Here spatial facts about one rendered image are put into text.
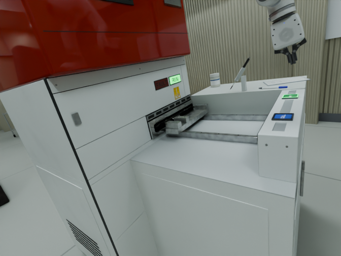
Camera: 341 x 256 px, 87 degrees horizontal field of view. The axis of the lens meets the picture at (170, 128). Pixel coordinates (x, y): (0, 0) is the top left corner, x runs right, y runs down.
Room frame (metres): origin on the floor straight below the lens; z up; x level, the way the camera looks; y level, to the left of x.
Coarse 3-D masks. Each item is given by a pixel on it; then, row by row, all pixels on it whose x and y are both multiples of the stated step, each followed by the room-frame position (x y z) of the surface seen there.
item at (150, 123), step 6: (186, 102) 1.15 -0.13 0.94; (192, 102) 1.20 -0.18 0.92; (174, 108) 1.04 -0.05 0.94; (180, 108) 1.09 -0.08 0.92; (192, 108) 1.20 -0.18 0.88; (162, 114) 0.96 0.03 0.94; (168, 114) 0.99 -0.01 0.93; (186, 114) 1.13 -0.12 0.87; (150, 120) 0.88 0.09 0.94; (156, 120) 0.91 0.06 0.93; (150, 126) 0.87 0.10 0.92; (150, 132) 0.87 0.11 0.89; (156, 132) 0.89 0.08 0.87; (162, 132) 0.93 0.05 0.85
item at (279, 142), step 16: (304, 96) 0.79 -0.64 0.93; (272, 112) 0.60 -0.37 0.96; (288, 112) 0.58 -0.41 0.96; (272, 128) 0.47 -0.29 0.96; (288, 128) 0.45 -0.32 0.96; (272, 144) 0.43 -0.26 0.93; (288, 144) 0.41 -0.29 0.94; (272, 160) 0.43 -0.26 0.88; (288, 160) 0.41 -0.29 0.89; (272, 176) 0.43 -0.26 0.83; (288, 176) 0.40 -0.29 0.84
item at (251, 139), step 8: (176, 136) 0.90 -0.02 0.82; (184, 136) 0.87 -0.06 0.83; (192, 136) 0.84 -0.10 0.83; (200, 136) 0.81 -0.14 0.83; (208, 136) 0.78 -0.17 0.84; (216, 136) 0.75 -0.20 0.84; (224, 136) 0.73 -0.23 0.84; (232, 136) 0.71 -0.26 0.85; (240, 136) 0.69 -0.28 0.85; (248, 136) 0.67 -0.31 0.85; (256, 136) 0.66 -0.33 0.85
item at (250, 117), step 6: (210, 114) 1.07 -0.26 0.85; (216, 114) 1.05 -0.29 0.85; (222, 114) 1.02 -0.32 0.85; (228, 114) 1.00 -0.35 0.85; (234, 114) 0.98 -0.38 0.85; (240, 114) 0.96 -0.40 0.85; (246, 114) 0.94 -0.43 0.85; (252, 114) 0.92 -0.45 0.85; (258, 114) 0.90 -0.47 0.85; (264, 114) 0.88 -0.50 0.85; (252, 120) 0.90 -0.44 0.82; (258, 120) 0.88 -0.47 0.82; (264, 120) 0.87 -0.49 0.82
